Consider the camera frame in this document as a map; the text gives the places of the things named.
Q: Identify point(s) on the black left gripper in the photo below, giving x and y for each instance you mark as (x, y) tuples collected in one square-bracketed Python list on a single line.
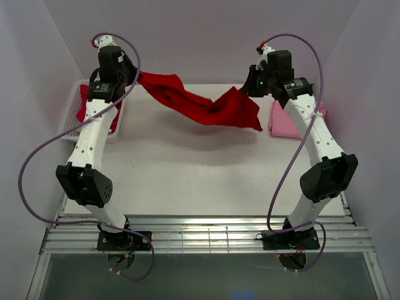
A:
[(129, 62)]

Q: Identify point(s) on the folded pink t shirt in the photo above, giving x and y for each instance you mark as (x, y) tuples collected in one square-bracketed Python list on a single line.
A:
[(281, 124)]

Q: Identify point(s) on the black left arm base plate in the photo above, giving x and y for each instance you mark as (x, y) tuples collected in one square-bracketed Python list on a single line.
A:
[(137, 240)]

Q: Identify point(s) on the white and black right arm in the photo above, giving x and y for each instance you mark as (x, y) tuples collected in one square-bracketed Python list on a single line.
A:
[(331, 168)]

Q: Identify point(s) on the crimson shirt in basket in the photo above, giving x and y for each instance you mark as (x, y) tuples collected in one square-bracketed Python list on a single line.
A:
[(84, 89)]

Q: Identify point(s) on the white plastic basket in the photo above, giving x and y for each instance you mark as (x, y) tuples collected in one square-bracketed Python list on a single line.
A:
[(74, 103)]

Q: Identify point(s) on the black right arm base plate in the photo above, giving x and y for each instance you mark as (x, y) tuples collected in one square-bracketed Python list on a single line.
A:
[(291, 240)]

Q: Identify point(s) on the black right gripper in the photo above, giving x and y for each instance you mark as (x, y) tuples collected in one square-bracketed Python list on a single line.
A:
[(253, 72)]

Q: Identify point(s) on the red t shirt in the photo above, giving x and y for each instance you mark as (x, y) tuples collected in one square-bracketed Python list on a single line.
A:
[(233, 108)]

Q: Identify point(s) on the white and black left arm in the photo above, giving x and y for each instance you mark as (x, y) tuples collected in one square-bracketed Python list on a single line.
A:
[(81, 178)]

